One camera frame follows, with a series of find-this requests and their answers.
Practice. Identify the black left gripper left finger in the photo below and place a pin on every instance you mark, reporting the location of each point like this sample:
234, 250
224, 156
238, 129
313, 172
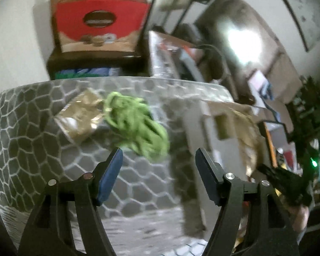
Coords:
48, 229

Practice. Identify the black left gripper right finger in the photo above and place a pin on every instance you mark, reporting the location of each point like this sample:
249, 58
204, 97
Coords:
252, 220

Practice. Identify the cardboard storage box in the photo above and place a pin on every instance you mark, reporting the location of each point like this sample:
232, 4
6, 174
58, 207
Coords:
207, 126

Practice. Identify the small gold foil packet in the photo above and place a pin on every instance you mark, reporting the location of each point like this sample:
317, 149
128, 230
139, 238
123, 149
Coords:
81, 116

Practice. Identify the large gold foil packet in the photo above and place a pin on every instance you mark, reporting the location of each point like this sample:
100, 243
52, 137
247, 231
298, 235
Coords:
249, 139

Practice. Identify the person's right hand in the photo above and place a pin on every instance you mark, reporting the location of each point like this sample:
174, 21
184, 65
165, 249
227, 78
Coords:
299, 217

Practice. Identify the grey honeycomb pattern mat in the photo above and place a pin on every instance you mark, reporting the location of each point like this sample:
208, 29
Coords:
153, 207

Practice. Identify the green bag under table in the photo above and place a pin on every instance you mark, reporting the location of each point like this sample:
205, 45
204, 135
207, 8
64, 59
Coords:
88, 72

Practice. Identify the clear plastic wrapped box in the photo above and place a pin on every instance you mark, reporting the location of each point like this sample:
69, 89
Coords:
173, 58

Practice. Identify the dark wooden side table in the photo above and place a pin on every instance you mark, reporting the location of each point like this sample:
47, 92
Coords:
131, 63

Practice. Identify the red collection paper bag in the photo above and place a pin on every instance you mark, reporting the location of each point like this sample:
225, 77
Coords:
99, 25

